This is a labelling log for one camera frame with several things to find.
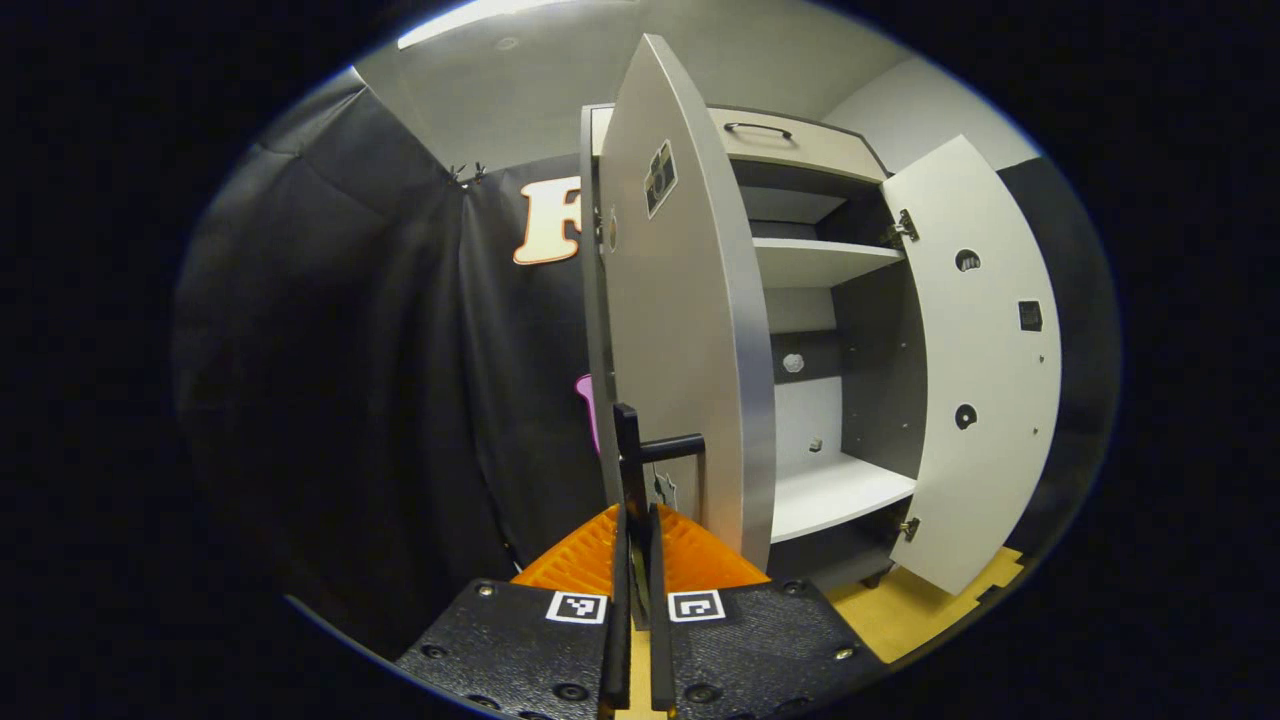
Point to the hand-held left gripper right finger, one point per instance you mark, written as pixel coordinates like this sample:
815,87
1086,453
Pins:
760,640

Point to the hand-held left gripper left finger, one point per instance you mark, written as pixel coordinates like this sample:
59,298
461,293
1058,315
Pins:
520,645

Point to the white double-door shoe cabinet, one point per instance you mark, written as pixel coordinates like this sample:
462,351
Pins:
880,380

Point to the white cabinet door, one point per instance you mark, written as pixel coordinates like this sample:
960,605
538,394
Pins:
680,320
985,400

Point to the white cabinet shelf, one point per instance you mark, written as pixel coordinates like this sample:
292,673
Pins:
835,495
815,262

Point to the metal door hinge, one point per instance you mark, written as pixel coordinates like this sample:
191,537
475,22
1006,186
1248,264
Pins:
908,528
903,228

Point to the white cabinet drawer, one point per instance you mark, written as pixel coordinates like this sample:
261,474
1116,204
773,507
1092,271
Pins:
820,150

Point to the black backdrop cloth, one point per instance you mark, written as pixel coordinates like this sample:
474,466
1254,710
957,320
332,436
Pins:
350,400

